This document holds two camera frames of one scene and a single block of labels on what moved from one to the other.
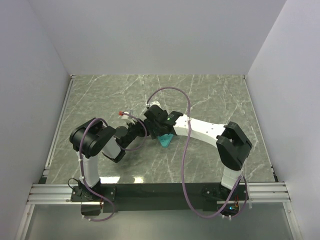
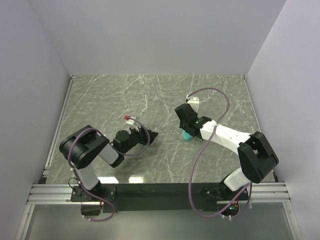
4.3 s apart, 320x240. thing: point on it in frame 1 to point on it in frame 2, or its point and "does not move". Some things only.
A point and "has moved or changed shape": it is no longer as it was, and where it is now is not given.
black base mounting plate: [157, 197] does not move
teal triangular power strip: [165, 139] has moved or changed shape
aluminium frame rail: [47, 194] does not move
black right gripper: [149, 126] to [182, 125]
